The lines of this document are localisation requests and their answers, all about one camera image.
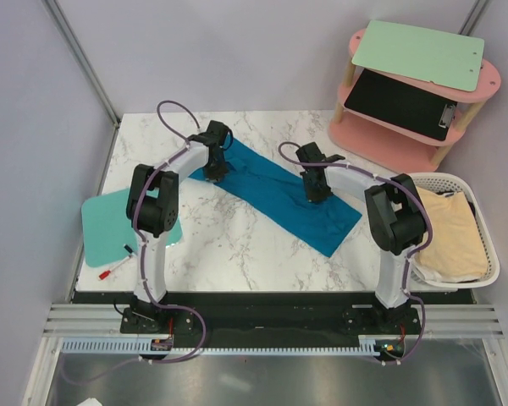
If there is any aluminium extrusion rail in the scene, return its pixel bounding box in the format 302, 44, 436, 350
44, 304, 504, 339

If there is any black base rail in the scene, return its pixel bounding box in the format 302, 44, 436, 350
71, 290, 478, 350

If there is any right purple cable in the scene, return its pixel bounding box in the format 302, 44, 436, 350
278, 141, 433, 367

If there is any aluminium frame post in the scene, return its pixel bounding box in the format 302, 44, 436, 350
42, 0, 121, 129
458, 0, 488, 36

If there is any aluminium frame post left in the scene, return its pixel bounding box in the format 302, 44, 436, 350
42, 0, 121, 129

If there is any black clipboard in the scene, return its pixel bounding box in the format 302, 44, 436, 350
344, 69, 457, 141

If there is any beige t shirt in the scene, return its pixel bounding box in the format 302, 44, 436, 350
414, 188, 488, 283

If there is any purple cable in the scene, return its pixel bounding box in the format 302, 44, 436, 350
278, 141, 433, 367
61, 100, 208, 386

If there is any blue t shirt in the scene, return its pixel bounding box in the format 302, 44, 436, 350
188, 139, 363, 258

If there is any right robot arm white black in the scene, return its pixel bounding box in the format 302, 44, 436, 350
295, 142, 432, 333

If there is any aluminium frame post right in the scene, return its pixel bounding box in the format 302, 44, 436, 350
458, 0, 488, 36

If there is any green board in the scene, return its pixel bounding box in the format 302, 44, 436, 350
352, 20, 484, 92

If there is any white cable duct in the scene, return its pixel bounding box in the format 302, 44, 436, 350
61, 337, 380, 357

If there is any pink three tier shelf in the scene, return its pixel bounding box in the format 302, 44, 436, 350
329, 27, 501, 172

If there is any white paper scrap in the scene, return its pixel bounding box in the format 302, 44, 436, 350
77, 398, 102, 406

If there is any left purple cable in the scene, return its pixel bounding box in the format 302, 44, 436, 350
61, 100, 208, 386

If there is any teal cutting board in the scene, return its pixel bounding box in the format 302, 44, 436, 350
81, 189, 182, 275

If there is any white laundry basket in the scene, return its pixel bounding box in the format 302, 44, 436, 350
410, 173, 500, 291

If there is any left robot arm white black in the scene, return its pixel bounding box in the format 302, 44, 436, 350
126, 121, 233, 332

